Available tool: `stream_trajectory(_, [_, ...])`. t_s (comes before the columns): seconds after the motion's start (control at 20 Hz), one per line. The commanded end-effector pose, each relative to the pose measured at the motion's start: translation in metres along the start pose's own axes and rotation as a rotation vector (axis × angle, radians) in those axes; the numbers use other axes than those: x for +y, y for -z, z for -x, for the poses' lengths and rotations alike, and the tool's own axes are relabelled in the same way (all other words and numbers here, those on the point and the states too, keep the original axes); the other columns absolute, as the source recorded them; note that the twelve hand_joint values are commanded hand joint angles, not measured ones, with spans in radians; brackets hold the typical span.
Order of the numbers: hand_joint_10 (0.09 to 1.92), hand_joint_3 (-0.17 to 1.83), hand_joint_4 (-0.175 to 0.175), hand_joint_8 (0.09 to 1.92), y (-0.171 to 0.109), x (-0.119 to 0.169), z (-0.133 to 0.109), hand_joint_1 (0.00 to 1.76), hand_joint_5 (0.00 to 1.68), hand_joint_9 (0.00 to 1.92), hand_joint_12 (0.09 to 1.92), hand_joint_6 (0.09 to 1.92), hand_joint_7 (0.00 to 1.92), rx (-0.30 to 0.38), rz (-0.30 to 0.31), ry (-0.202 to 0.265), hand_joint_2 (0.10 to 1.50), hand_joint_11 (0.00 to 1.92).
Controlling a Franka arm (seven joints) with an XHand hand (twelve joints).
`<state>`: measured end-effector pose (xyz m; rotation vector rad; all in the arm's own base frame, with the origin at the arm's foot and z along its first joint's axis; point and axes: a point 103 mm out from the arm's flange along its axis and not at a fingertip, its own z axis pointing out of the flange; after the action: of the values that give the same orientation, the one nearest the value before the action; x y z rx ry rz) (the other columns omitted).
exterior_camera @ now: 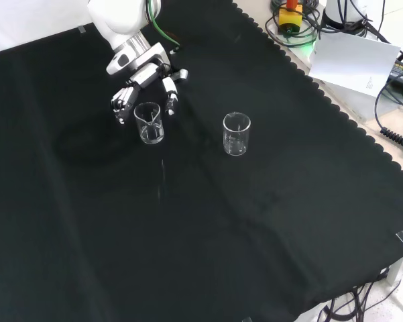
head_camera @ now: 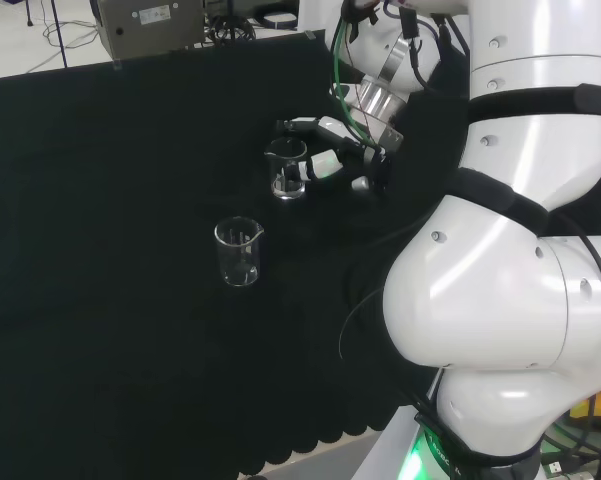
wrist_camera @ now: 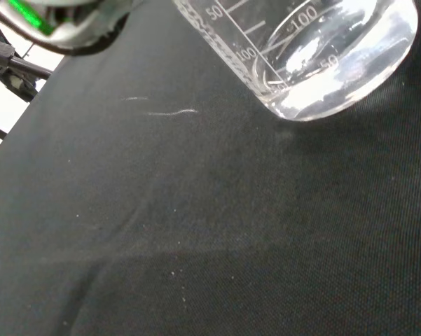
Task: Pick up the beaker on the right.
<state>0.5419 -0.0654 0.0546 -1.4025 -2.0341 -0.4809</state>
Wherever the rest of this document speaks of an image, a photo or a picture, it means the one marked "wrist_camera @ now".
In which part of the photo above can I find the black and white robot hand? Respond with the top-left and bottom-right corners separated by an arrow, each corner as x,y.
0,0 -> 141,57

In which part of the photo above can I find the black bench cloth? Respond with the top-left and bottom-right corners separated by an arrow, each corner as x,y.
0,0 -> 421,336

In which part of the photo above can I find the black tripod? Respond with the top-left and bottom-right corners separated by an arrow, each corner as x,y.
0,17 -> 54,141

